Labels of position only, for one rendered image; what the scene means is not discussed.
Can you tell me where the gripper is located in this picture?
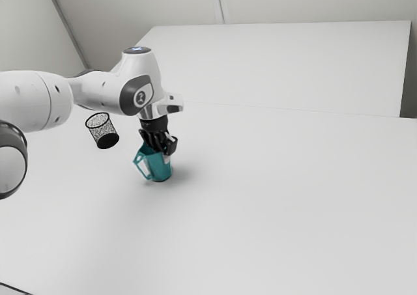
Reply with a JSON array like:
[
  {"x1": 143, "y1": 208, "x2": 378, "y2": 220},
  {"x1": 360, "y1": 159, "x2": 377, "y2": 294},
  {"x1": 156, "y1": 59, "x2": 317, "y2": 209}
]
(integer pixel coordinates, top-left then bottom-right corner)
[{"x1": 137, "y1": 115, "x2": 179, "y2": 166}]

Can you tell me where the teal faceted mug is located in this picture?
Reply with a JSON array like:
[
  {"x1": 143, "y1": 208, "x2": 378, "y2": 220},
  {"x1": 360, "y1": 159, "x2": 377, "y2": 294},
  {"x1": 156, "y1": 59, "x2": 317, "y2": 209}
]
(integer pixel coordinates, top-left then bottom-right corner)
[{"x1": 132, "y1": 141, "x2": 174, "y2": 183}]

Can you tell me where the black mesh pen holder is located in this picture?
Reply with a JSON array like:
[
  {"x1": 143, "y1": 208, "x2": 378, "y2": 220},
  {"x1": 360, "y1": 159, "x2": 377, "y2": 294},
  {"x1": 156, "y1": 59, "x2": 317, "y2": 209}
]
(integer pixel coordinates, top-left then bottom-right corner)
[{"x1": 85, "y1": 111, "x2": 120, "y2": 150}]

